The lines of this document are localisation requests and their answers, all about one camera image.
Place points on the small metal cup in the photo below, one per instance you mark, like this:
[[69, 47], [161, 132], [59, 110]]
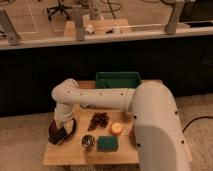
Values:
[[88, 142]]

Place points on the small orange fruit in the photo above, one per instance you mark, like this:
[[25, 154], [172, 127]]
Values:
[[116, 128]]

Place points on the black eraser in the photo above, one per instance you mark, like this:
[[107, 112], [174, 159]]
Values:
[[58, 136]]

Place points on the black office chair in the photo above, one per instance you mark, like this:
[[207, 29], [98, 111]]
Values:
[[61, 8]]

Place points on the green plastic tray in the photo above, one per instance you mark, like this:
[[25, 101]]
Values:
[[117, 80]]

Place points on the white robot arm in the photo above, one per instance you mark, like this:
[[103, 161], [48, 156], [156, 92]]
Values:
[[161, 144]]

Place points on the green sponge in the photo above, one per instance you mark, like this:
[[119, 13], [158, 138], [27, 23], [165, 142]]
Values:
[[107, 143]]

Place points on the silver object behind arm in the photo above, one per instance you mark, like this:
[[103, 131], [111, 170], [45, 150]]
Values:
[[85, 106]]

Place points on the purple bowl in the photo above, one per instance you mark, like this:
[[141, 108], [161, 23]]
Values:
[[53, 128]]

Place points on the wooden table board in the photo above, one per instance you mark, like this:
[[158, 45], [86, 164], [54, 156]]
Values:
[[72, 152]]

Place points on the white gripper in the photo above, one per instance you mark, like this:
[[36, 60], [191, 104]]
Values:
[[63, 116]]

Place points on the bunch of dark grapes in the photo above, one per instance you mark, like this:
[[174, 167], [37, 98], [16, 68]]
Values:
[[98, 119]]

